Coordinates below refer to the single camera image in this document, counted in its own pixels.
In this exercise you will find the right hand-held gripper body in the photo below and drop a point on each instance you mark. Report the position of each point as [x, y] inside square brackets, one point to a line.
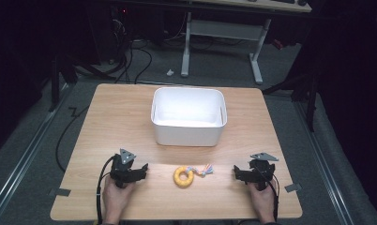
[260, 172]

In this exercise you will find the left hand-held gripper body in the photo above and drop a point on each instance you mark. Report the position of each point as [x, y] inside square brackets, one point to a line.
[122, 168]

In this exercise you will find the white plastic bin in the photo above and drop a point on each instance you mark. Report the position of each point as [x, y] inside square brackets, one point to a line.
[188, 131]

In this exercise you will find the grey tape piece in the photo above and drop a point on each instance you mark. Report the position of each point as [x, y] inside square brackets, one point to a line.
[62, 192]
[293, 187]

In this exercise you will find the black metal stand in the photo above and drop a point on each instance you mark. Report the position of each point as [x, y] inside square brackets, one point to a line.
[55, 84]
[310, 100]

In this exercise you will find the small white floor scrap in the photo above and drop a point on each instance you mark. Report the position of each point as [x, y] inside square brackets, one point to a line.
[170, 72]

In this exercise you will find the small red object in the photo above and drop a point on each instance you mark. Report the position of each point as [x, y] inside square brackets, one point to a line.
[278, 44]

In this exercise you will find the metal floor rail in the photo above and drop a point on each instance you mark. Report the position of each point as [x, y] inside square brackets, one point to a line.
[24, 156]
[324, 162]

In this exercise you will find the white metal desk frame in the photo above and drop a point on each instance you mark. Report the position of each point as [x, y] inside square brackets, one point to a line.
[222, 31]

